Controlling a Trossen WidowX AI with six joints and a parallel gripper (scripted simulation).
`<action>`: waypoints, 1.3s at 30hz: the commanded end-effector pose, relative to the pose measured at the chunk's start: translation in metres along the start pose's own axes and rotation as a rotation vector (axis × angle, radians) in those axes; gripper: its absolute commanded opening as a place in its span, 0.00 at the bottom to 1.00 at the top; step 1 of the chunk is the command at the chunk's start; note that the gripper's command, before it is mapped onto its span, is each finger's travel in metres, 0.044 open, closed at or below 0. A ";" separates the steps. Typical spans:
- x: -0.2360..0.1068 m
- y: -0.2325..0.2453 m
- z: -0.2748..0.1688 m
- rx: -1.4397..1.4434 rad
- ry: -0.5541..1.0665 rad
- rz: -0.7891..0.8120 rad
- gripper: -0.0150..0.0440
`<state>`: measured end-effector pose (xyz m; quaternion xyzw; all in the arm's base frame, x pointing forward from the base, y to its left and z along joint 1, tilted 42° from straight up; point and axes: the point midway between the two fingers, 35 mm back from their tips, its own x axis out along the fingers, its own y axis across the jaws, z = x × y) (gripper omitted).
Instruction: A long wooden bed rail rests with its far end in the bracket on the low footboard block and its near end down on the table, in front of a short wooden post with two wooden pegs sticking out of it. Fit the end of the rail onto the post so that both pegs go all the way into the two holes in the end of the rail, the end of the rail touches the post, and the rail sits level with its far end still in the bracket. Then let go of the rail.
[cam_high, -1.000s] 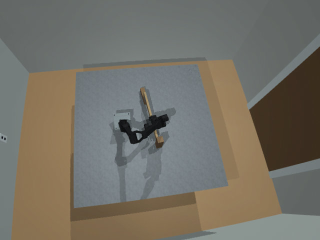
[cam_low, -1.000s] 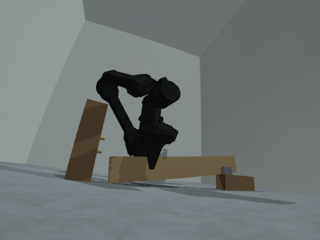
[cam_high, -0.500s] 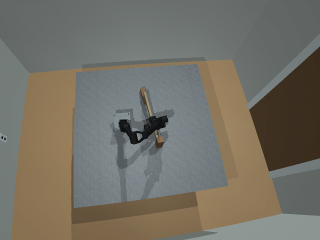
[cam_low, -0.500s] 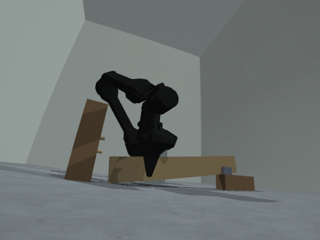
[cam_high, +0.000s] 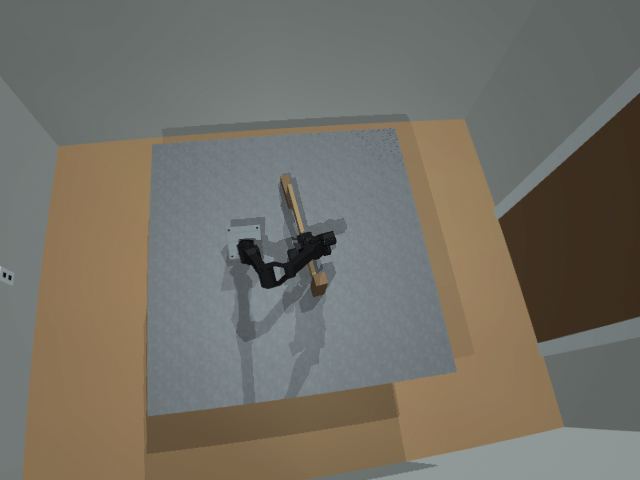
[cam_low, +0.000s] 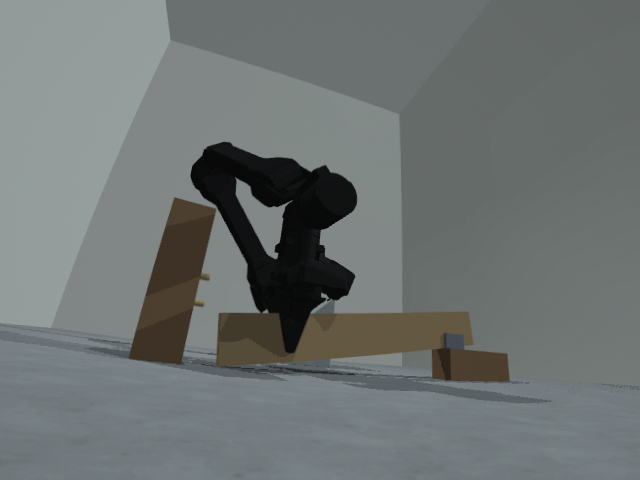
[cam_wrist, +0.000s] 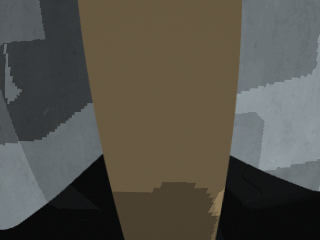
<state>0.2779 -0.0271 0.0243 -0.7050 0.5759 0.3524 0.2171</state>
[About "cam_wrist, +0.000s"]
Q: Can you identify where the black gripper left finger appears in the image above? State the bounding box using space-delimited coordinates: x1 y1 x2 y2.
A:
0 153 124 240

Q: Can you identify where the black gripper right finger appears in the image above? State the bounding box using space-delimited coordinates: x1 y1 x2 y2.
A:
215 155 320 240

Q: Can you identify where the long wooden rail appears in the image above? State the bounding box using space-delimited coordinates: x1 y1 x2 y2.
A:
77 0 243 240

